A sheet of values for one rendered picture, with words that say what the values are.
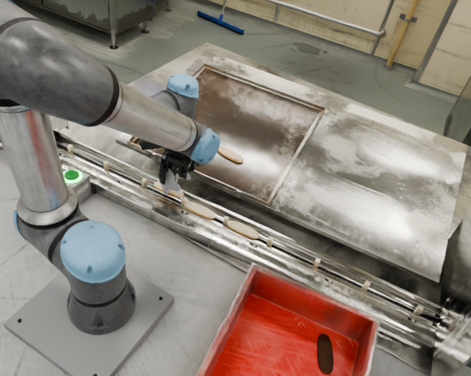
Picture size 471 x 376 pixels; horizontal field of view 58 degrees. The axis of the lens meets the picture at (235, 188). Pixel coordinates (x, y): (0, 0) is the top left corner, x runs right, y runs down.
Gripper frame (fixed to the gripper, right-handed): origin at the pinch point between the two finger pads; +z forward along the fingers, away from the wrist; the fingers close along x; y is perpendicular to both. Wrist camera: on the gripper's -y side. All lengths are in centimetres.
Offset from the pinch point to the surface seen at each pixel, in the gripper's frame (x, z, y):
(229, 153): 21.6, -2.9, 9.0
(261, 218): 10.5, 7.0, 27.3
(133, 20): 231, 69, -180
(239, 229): -0.9, 3.1, 24.3
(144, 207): -8.9, 3.1, -2.3
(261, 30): 353, 89, -103
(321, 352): -23, 6, 57
